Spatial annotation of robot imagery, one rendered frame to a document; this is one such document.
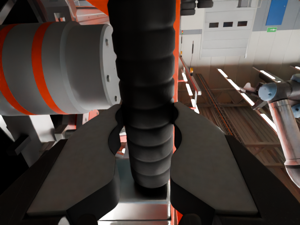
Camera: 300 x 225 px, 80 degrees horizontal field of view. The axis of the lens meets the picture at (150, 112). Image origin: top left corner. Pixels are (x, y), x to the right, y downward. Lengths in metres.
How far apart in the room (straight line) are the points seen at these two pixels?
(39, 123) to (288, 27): 15.55
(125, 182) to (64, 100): 0.15
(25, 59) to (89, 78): 0.08
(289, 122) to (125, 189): 0.84
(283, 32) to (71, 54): 15.48
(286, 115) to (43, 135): 0.87
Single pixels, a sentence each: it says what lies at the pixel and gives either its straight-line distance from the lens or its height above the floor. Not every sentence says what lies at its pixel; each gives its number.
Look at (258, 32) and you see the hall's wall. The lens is 14.86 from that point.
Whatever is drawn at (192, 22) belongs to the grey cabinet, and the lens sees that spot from 11.41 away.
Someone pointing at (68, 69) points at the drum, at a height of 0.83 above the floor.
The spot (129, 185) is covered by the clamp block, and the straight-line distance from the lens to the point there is 0.17.
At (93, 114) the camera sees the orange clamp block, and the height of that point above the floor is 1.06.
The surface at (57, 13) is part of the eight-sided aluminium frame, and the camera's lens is 0.57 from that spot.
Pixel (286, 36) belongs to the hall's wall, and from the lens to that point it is 15.79.
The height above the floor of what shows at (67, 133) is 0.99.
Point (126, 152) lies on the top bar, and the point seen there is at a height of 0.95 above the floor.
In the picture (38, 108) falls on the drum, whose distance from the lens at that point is 0.30.
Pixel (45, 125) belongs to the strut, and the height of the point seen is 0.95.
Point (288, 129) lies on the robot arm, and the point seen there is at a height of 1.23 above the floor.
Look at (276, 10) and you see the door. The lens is 15.03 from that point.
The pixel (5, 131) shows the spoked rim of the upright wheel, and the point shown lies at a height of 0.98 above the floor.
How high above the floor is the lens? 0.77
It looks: 30 degrees up
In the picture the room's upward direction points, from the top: 177 degrees clockwise
